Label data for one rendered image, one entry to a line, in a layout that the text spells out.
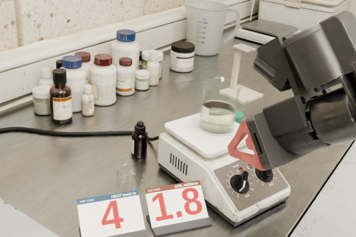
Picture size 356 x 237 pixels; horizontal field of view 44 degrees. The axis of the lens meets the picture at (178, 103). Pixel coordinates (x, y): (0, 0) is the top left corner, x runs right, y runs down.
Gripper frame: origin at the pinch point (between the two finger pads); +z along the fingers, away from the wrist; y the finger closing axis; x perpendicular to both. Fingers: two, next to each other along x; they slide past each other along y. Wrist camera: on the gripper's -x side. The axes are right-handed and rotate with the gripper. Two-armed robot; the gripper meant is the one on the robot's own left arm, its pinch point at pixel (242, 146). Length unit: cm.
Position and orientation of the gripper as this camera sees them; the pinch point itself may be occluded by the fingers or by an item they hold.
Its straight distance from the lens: 61.0
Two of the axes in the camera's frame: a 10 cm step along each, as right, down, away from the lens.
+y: -7.8, 2.1, -5.8
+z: -5.3, 2.8, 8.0
